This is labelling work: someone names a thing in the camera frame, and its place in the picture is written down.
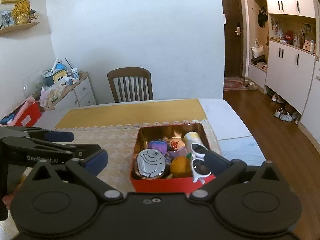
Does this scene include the small beige pink box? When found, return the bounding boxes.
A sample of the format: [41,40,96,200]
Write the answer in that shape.
[303,40,315,53]

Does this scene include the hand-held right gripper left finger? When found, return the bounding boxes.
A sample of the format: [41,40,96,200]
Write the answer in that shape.
[29,149,123,202]

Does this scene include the orange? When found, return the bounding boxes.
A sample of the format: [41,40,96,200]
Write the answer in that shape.
[170,156,192,178]

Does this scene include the patterned door rug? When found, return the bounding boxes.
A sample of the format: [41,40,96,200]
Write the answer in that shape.
[223,78,249,92]

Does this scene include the clear plastic cover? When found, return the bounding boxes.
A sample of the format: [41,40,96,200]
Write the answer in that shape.
[22,71,45,99]

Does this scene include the person's left hand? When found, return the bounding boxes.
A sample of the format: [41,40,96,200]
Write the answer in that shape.
[2,184,18,211]

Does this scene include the dark brown door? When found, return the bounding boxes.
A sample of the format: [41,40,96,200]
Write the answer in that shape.
[219,0,247,78]

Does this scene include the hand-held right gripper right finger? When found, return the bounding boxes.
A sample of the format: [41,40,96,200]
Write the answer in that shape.
[189,150,286,202]

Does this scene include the pink plastic bag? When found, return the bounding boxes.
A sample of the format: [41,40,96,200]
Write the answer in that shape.
[5,97,38,120]

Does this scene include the red tin box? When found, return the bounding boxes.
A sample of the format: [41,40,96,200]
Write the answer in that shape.
[130,123,217,193]

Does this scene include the purple toy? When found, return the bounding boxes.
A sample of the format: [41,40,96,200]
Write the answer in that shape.
[148,140,167,155]

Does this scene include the brown wooden chair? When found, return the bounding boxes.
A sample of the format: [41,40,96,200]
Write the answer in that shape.
[107,67,153,103]

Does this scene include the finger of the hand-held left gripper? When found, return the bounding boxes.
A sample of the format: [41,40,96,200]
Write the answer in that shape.
[2,137,102,159]
[0,127,75,142]

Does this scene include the wooden wall shelf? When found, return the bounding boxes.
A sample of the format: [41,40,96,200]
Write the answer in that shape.
[0,22,40,34]

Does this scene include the white tote bag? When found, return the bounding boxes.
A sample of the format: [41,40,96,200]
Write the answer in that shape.
[251,39,265,58]

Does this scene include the white bottle yellow label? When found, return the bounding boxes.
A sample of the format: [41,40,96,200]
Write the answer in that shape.
[183,132,203,153]

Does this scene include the low white bench cabinet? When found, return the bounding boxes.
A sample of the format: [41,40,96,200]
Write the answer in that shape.
[249,62,267,94]

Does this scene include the blue yellow toy bag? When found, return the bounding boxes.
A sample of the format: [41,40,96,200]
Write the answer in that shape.
[44,64,68,85]

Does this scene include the white sunglasses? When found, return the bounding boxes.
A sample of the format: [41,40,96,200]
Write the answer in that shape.
[190,143,213,183]

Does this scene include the plastic bag of toys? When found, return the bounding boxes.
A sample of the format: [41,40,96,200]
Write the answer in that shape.
[39,84,66,107]

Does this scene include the black hanging bag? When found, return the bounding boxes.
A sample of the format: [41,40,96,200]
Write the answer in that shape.
[257,6,268,28]

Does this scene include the white drawer cabinet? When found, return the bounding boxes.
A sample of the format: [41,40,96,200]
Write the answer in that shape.
[41,72,97,110]

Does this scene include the yellow table runner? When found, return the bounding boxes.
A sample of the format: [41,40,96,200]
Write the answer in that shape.
[54,99,208,130]

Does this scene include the golden ornament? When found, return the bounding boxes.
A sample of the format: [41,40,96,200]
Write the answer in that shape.
[12,0,32,25]

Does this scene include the white cabinet with stickers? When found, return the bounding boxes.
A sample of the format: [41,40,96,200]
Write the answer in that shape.
[299,60,320,137]

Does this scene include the red storage box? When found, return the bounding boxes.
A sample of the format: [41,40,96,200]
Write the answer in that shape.
[0,99,42,127]

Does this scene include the white four-door shoe cabinet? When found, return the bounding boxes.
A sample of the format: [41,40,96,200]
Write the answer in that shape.
[264,40,316,114]

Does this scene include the small photo stand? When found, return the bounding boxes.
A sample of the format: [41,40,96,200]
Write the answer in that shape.
[0,9,14,29]

